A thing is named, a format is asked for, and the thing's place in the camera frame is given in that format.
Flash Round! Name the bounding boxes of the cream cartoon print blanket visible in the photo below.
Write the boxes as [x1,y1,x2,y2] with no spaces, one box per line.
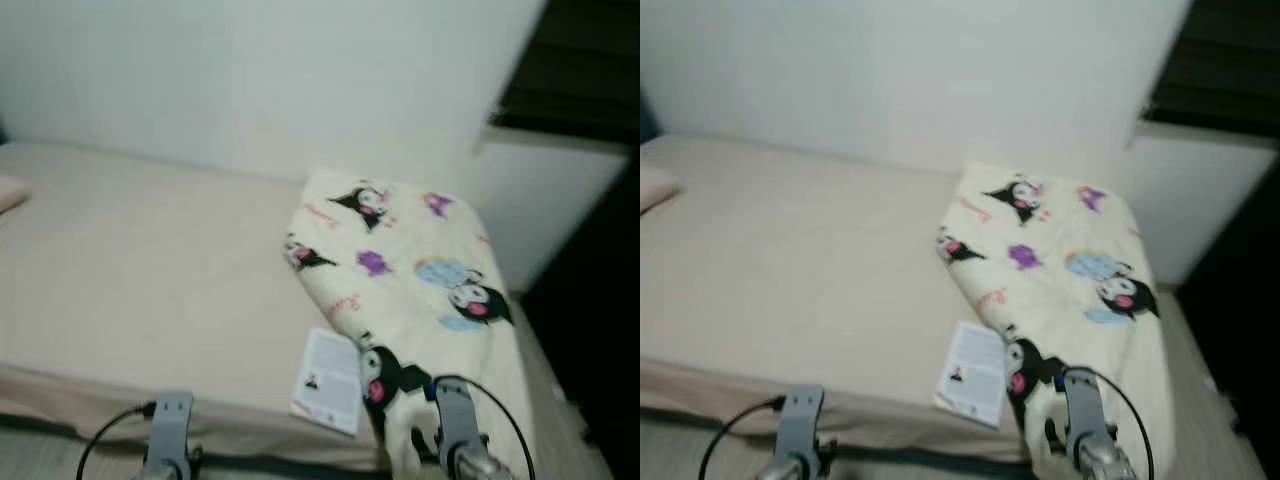
[935,162,1179,480]
[284,168,536,480]

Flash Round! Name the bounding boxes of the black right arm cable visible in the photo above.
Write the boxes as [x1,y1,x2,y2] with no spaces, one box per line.
[1065,366,1156,480]
[435,374,536,480]

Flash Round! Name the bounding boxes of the dark window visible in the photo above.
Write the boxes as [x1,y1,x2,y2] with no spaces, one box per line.
[1140,0,1280,141]

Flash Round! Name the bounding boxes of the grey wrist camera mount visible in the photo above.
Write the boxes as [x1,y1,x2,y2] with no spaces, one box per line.
[1060,370,1111,466]
[430,380,486,476]
[775,385,826,480]
[145,390,196,480]

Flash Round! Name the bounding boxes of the white printed booklet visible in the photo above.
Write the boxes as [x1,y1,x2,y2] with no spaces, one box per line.
[290,327,363,437]
[933,320,1009,429]

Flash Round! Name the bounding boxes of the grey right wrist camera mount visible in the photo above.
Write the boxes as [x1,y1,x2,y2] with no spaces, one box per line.
[430,380,486,476]
[1060,370,1111,466]

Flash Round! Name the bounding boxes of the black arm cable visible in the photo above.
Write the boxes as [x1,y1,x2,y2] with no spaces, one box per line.
[698,395,786,480]
[435,374,536,480]
[1065,366,1156,480]
[76,400,156,480]

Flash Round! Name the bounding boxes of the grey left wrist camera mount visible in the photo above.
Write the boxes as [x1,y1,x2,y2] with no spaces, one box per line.
[775,385,826,480]
[145,390,196,480]

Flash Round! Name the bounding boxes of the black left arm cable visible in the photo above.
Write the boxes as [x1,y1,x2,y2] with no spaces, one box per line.
[698,395,786,480]
[76,400,156,480]

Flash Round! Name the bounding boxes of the white sheeted mattress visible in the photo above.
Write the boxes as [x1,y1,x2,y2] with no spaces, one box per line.
[0,140,541,471]
[640,135,1191,471]

